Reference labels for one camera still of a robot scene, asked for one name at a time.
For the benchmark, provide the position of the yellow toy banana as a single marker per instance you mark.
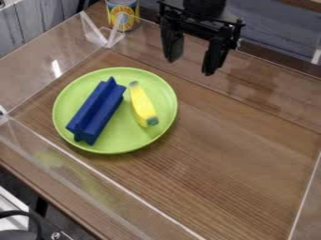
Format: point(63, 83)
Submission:
point(142, 106)

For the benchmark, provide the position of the yellow blue tin can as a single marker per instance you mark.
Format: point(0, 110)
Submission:
point(123, 12)

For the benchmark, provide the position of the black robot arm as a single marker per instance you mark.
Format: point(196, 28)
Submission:
point(202, 19)

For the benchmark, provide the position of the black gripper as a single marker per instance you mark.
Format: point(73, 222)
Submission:
point(202, 18)

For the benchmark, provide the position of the clear acrylic tray wall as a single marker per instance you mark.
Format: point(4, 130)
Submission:
point(231, 175)

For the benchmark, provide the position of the green plate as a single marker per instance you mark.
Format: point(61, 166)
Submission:
point(123, 135)

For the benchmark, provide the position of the clear acrylic corner bracket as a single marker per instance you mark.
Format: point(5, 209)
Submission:
point(103, 36)

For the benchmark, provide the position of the blue star-shaped block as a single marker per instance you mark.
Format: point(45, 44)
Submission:
point(96, 111)

